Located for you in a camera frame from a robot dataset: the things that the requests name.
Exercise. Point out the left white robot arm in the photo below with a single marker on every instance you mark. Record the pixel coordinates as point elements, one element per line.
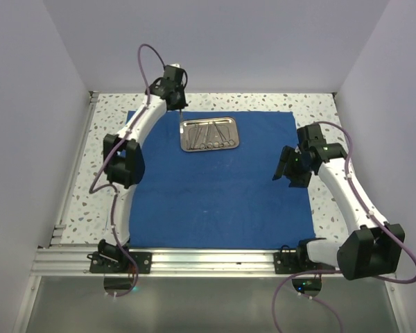
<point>123,160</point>

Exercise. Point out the steel instrument tray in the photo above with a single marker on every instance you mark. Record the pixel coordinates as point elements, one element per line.
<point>209,134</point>

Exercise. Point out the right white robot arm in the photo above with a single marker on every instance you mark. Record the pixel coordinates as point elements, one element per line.
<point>372,246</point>

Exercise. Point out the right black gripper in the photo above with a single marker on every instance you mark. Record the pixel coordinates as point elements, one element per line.
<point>286,155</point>

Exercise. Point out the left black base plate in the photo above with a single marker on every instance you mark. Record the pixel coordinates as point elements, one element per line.
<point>100,264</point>

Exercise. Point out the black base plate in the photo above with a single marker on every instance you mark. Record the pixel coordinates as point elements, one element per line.
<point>100,264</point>
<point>294,260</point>

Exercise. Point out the aluminium mounting rail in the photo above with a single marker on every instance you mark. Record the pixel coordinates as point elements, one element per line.
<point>74,261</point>

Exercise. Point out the surgical instruments in tray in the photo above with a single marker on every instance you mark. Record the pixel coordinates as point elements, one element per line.
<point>211,137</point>

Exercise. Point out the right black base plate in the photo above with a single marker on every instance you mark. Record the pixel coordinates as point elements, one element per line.
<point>294,260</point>

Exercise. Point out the blue surgical cloth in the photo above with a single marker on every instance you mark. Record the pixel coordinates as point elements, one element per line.
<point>220,199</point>

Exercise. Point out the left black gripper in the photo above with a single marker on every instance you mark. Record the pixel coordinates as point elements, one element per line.
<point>182,103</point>

